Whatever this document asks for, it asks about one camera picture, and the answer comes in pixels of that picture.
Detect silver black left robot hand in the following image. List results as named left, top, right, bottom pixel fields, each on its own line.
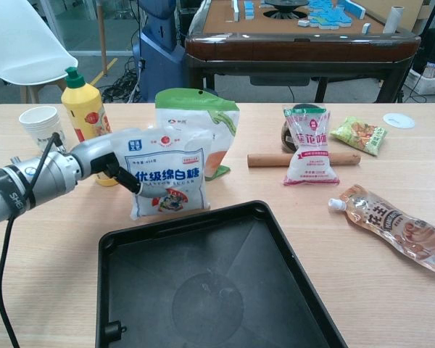
left=69, top=132, right=161, bottom=199

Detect white castor sugar bag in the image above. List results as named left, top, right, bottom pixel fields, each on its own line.
left=125, top=127, right=213, bottom=221

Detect black rectangular plastic tray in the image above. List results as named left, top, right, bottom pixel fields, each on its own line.
left=95, top=199, right=349, bottom=348

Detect pink white snack bag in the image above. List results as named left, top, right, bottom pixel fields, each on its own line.
left=282, top=104, right=341, bottom=186

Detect yellow bottle with green cap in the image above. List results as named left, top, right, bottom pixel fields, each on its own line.
left=60, top=66, right=121, bottom=187

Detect stack of white paper cups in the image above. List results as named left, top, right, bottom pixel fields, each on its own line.
left=18, top=105, right=69, bottom=154

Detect green white corn starch bag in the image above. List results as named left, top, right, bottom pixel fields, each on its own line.
left=154, top=88, right=240, bottom=181

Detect blue machine base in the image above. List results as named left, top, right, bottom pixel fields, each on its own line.
left=137, top=0, right=186, bottom=103

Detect white plastic chair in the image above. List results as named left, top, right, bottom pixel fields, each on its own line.
left=0, top=0, right=80, bottom=104

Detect wooden rolling pin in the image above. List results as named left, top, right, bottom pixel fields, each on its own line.
left=246, top=152, right=362, bottom=169

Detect dark round bowl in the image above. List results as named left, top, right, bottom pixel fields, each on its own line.
left=279, top=102, right=327, bottom=152

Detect brown mahjong table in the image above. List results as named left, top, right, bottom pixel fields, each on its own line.
left=184, top=0, right=421, bottom=104

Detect black mahjong table centre dome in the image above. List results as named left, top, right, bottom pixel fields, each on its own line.
left=262, top=0, right=309, bottom=20

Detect green snack packet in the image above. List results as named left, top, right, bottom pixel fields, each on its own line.
left=328, top=115, right=388, bottom=157

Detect pile of blue mahjong tiles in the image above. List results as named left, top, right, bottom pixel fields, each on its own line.
left=307, top=0, right=353, bottom=30

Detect clear peanut oil spout pouch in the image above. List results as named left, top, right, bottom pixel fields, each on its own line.
left=328, top=183, right=435, bottom=276

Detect white round grommet cover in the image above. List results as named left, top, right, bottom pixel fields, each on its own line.
left=382, top=112, right=416, bottom=129

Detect white paper roll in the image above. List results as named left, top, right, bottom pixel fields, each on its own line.
left=383, top=5, right=406, bottom=35

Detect white storage box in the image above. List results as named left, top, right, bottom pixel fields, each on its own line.
left=407, top=63, right=435, bottom=97

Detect black floor cables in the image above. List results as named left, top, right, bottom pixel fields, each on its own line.
left=100, top=57, right=146, bottom=104

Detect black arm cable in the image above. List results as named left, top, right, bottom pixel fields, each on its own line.
left=0, top=132, right=63, bottom=348

